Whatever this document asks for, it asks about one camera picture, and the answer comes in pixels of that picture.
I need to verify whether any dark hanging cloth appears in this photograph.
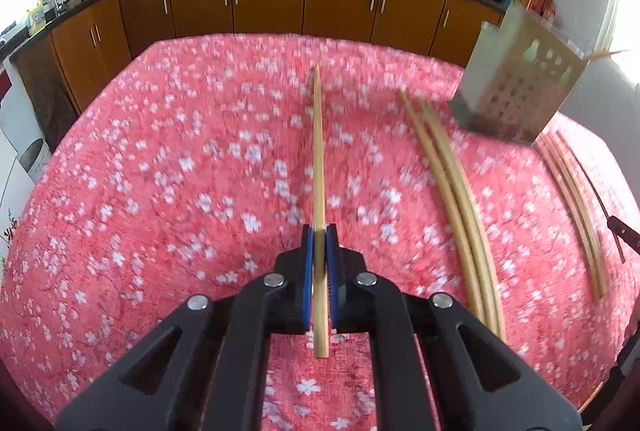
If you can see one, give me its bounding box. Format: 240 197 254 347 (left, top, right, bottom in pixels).
15 41 76 147

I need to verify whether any perforated beige chopstick holder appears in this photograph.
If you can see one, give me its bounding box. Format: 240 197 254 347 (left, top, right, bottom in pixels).
447 4 588 147

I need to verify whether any white cabinet with flower decal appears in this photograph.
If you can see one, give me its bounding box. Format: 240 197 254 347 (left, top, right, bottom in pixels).
0 56 51 272

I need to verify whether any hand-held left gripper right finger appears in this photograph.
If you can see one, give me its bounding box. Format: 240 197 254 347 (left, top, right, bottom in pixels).
324 224 584 431

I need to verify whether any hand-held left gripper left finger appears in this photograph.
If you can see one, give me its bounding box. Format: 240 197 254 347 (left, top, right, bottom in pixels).
54 223 316 431

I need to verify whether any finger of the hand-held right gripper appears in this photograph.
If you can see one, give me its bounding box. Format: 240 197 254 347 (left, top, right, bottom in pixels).
606 215 640 256

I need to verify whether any yellow detergent bottle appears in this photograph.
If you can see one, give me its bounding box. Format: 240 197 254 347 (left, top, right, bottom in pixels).
27 1 48 36

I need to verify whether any pink floral tablecloth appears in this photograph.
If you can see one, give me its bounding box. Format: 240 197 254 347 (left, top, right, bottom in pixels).
0 32 640 431

